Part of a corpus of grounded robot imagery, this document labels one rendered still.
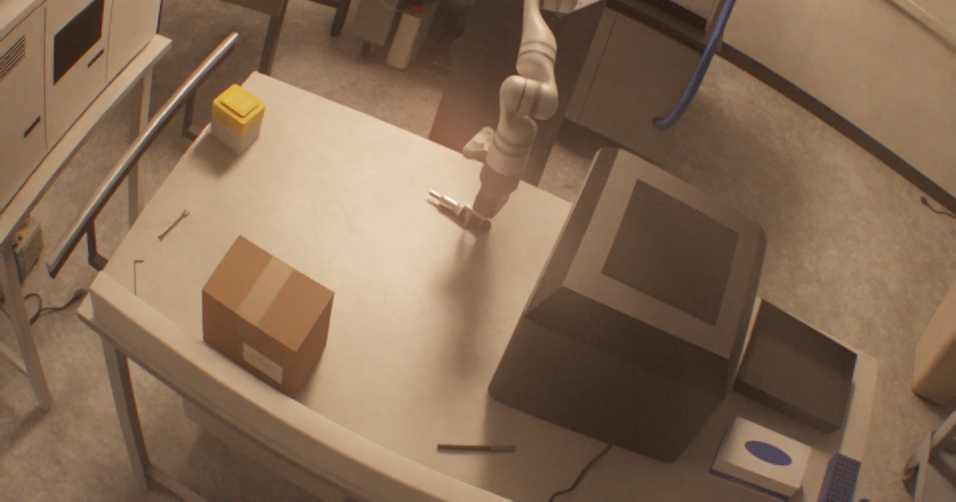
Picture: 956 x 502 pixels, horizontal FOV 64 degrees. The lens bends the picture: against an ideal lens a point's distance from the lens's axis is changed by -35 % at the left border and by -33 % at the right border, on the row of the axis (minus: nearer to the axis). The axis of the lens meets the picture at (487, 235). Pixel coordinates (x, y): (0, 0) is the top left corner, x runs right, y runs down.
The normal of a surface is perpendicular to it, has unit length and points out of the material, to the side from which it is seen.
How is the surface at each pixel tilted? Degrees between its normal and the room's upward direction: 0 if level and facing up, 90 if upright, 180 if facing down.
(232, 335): 90
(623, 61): 90
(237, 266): 0
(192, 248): 0
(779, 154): 0
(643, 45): 90
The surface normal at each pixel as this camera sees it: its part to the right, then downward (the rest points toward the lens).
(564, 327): -0.11, 0.07
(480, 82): -0.62, 0.46
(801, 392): 0.24, -0.66
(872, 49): -0.34, 0.63
